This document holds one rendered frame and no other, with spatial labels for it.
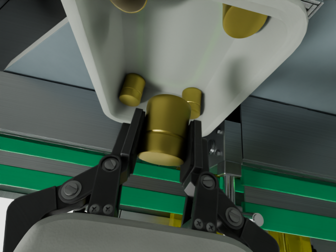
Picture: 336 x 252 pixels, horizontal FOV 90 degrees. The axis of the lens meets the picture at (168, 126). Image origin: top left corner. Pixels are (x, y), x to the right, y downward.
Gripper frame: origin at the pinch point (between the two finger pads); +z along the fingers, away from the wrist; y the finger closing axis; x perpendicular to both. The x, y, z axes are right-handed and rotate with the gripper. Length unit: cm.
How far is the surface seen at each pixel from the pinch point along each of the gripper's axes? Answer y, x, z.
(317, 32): 15.6, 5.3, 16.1
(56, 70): -22.1, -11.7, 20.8
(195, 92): 4.5, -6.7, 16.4
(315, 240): 53, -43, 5
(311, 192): 25.3, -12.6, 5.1
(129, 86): -6.0, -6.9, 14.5
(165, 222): 6.4, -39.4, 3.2
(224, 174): 9.8, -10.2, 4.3
